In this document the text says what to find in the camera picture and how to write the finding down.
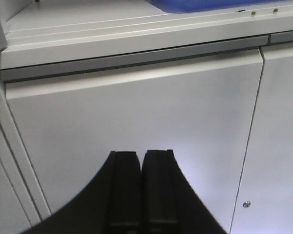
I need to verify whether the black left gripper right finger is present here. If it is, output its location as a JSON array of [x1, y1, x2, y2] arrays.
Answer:
[[142, 150, 226, 234]]

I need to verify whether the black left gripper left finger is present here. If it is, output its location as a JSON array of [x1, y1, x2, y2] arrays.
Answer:
[[25, 151, 141, 234]]

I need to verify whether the white cabinet door left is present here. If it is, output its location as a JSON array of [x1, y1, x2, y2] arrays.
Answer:
[[6, 49, 263, 231]]

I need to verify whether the white cabinet door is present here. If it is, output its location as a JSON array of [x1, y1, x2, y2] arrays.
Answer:
[[6, 49, 263, 231], [231, 42, 293, 234]]

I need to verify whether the white cabinet door right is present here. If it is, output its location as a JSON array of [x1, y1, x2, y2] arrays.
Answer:
[[231, 42, 293, 234]]

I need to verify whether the grey cabinet shelf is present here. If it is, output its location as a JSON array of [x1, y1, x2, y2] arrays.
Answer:
[[0, 0, 293, 70]]

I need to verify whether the blue plastic tray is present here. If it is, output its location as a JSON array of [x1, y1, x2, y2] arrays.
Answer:
[[145, 0, 259, 15]]

